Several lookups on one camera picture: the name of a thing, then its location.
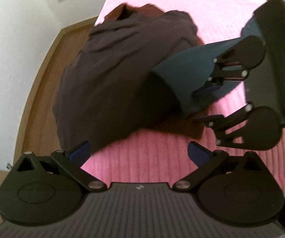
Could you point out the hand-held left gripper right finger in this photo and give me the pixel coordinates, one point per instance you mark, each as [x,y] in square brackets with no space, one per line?
[197,153]

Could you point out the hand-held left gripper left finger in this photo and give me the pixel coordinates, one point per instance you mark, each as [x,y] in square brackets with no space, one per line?
[79,153]

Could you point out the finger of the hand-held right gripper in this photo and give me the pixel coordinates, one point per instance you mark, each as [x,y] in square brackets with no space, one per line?
[208,89]
[219,122]

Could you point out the dark brown garment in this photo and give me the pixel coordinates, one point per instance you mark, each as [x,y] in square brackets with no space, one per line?
[107,79]

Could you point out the pink ribbed blanket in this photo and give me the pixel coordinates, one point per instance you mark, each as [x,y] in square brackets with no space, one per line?
[144,158]

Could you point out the rust brown cloth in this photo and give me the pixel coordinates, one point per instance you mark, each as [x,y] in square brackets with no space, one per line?
[149,10]

